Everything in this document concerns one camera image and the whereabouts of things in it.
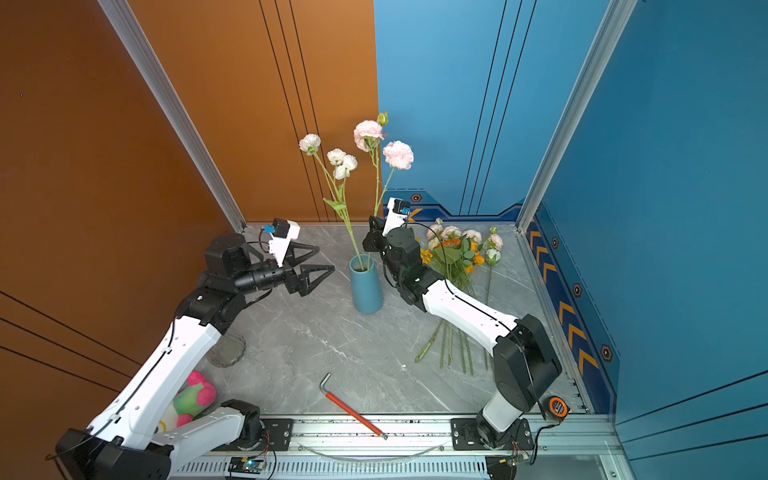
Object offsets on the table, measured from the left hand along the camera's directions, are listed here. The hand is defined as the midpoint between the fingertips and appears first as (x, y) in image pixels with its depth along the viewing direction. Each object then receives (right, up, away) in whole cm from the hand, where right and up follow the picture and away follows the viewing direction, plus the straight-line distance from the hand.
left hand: (324, 257), depth 67 cm
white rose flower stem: (+51, -1, +39) cm, 64 cm away
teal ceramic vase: (+8, -9, +19) cm, 22 cm away
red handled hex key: (-2, -37, +12) cm, 39 cm away
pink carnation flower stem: (+35, +4, +36) cm, 50 cm away
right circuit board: (+41, -50, +3) cm, 64 cm away
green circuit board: (-20, -50, +4) cm, 54 cm away
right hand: (+9, +10, +10) cm, 17 cm away
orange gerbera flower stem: (+36, -6, +36) cm, 51 cm away
